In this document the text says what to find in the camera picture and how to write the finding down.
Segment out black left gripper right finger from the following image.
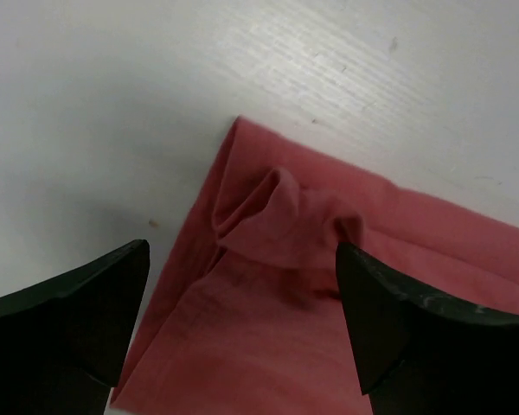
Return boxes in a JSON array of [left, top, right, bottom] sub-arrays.
[[336, 243, 519, 414]]

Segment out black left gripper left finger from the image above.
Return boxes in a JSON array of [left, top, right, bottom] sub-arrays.
[[0, 239, 150, 415]]

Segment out pink red t-shirt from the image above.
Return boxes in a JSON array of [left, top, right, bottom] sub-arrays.
[[111, 118, 519, 414]]

